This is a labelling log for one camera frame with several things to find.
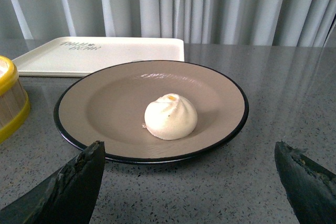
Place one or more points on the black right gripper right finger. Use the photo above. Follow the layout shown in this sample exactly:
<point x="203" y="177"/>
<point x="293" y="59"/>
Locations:
<point x="310" y="187"/>

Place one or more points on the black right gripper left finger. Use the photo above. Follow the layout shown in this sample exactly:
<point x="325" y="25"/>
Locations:
<point x="69" y="195"/>

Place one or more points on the beige plate black rim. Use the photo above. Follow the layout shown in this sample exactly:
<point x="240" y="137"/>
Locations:
<point x="109" y="105"/>

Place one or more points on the white steamed bun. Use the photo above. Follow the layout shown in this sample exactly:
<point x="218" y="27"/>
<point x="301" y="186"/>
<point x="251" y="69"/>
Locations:
<point x="170" y="117"/>

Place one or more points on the white rectangular tray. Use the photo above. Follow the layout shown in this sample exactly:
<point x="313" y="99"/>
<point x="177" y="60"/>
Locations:
<point x="80" y="56"/>

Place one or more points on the bamboo steamer yellow rims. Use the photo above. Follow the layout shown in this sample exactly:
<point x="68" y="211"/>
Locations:
<point x="15" y="104"/>

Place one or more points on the grey pleated curtain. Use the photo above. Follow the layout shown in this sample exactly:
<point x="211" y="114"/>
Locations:
<point x="232" y="22"/>

